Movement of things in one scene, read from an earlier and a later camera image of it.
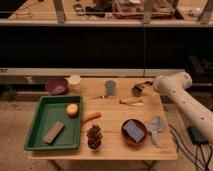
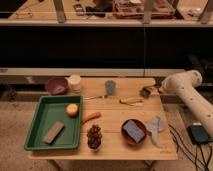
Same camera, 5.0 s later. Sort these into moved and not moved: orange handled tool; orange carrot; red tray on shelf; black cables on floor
Moved: orange handled tool
Not moved: orange carrot; red tray on shelf; black cables on floor
